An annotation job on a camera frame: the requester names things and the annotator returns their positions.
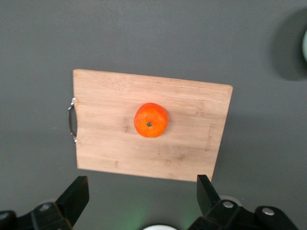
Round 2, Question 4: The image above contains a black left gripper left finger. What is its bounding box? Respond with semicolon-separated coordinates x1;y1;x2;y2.
0;176;90;230

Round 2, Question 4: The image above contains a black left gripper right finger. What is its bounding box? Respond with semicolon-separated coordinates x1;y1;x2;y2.
188;174;299;230

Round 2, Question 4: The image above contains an orange mandarin fruit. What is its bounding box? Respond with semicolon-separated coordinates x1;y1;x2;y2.
133;102;169;138

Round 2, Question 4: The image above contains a wooden cutting board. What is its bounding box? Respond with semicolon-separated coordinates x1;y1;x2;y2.
67;69;234;183

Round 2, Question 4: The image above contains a light green bowl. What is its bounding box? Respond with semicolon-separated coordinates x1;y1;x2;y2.
301;30;307;63

